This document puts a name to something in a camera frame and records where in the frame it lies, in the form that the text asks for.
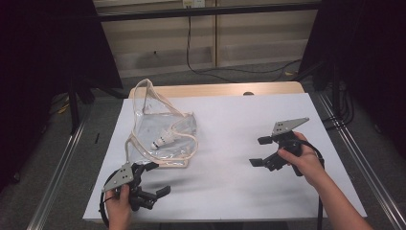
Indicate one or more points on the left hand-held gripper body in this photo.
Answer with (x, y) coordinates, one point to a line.
(137, 191)

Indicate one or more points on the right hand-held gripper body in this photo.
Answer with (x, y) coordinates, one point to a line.
(287, 145)

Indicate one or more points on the white plastic shuttlecock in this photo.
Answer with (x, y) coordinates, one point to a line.
(162, 140)

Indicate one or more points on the clear plastic bag beige trim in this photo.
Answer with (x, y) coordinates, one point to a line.
(146, 121)

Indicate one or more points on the person's left hand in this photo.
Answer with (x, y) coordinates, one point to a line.
(118, 211)

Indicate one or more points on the person's right hand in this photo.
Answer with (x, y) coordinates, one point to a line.
(309, 166)

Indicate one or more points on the white table cover sheet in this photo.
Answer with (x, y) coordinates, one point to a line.
(223, 143)

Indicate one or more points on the small dark round object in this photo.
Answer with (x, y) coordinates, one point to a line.
(248, 93)

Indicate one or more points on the small black stick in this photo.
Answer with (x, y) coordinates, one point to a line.
(97, 138)

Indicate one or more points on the black metal stand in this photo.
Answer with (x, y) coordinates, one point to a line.
(335, 89)
(73, 108)

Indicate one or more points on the black curtain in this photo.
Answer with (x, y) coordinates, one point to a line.
(38, 80)
(376, 64)

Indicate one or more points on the black horizontal bar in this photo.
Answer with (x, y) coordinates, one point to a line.
(207, 12)

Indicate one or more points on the metal floor rail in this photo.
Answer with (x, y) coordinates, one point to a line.
(364, 166)
(54, 182)

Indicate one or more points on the white wall socket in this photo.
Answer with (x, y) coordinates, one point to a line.
(193, 3)

